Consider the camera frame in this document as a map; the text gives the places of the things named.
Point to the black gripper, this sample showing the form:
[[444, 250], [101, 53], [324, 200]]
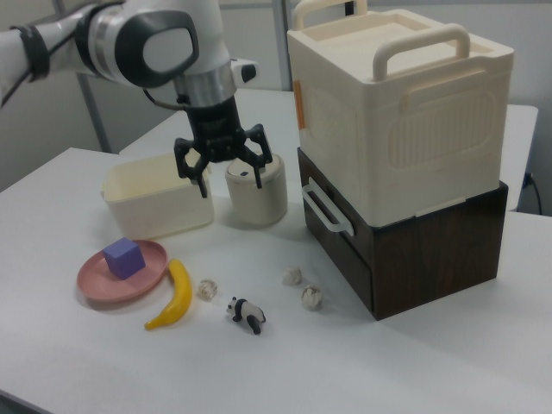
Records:
[[215, 129]]

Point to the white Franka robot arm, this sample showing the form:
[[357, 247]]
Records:
[[172, 39]]

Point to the cream open plastic container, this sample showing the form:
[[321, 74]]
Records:
[[159, 211]]

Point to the dark wood drawer cabinet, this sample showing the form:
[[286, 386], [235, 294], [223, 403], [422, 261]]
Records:
[[431, 263]]

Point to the small cream lidded bin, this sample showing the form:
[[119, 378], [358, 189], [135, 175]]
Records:
[[259, 198]]

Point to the orange tag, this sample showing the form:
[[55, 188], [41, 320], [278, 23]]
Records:
[[299, 105]]

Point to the cream plastic storage box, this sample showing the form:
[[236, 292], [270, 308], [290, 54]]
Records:
[[345, 129]]

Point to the crumpled paper ball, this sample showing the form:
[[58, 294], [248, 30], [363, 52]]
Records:
[[207, 289], [292, 276], [311, 296]]

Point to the yellow banana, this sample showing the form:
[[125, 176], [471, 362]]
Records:
[[181, 289]]

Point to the purple cube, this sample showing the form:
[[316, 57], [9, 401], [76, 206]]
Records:
[[124, 259]]

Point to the panda toy figure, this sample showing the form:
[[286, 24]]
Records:
[[246, 311]]

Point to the pink plate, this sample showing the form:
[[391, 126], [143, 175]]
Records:
[[103, 286]]

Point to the grey metal post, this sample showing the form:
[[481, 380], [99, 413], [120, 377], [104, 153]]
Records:
[[94, 112]]

